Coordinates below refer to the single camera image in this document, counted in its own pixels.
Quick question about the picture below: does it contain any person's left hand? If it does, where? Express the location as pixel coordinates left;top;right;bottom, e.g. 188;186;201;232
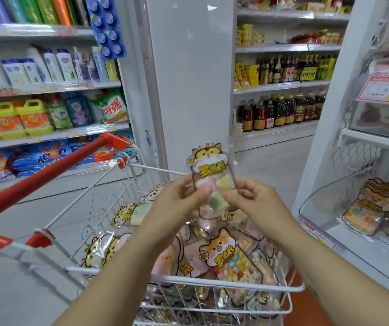
140;174;214;250

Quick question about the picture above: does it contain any person's right hand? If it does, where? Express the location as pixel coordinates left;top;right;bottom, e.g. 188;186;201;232
222;177;297;245

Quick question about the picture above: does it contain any clear marshmallow candy packet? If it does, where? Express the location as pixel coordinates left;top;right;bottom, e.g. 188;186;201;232
186;142;239;220

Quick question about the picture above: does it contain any person's right forearm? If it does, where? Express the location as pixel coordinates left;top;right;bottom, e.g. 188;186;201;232
273;224;389;326

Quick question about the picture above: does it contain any person's left forearm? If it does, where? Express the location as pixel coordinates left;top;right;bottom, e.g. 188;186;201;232
52;231;168;326

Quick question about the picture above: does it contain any pile of cartoon candy packets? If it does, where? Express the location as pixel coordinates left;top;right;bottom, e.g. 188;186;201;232
80;183;291;326

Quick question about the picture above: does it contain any clear plastic bin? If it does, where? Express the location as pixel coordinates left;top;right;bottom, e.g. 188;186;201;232
298;165;389;256

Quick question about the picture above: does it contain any red and white price label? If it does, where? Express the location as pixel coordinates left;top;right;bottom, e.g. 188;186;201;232
300;219;336;250

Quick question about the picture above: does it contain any row of large dark sauce bottles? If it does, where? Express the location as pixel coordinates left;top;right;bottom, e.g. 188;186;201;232
236;89;327;132

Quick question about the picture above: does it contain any white grocery shelving unit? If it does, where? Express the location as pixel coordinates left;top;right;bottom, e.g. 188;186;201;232
232;0;353;153

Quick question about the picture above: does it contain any white display rack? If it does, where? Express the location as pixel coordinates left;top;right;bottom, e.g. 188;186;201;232
291;0;389;296

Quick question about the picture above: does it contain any stack of yellow packets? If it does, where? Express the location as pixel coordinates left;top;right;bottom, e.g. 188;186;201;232
234;62;260;89

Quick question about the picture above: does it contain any green washing powder bag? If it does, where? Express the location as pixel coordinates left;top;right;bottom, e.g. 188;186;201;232
90;88;130;125

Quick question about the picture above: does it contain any row of small sauce bottles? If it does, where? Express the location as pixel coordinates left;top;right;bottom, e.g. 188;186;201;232
259;54;338;84

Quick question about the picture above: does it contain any blue detergent refill pouch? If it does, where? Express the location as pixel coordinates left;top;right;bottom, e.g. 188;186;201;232
65;94;95;128

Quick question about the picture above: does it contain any green detergent refill pouch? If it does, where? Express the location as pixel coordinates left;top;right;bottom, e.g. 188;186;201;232
46;96;73;129

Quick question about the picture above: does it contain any stack of yellow tubs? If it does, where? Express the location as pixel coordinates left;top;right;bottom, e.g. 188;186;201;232
236;24;265;48

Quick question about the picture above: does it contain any clear bin of red sweets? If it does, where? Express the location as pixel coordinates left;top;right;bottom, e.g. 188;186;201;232
349;101;389;141

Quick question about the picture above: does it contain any stack of blue washing powder bags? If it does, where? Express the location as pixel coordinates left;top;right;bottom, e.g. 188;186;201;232
8;132;137;175

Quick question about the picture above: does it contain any row of red packets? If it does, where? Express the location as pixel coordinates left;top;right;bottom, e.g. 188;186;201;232
290;30;345;45

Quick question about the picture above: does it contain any yellow detergent jug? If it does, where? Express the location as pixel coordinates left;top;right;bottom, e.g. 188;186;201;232
15;99;54;135
0;102;26;137

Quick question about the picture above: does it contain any red and yellow price sign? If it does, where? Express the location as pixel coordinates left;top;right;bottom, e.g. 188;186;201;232
356;75;389;106

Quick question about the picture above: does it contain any row of white shampoo bottles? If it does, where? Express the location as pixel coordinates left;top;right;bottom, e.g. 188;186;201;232
0;46;120;87

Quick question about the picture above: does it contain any row of assorted snack packets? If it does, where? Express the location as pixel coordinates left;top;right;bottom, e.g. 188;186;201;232
239;0;352;14

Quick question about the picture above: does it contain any row of colourful bottles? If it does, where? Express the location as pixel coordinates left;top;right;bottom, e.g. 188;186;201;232
0;0;91;26

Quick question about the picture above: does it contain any white wire shopping cart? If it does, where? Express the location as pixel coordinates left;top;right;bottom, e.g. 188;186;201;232
0;132;306;326

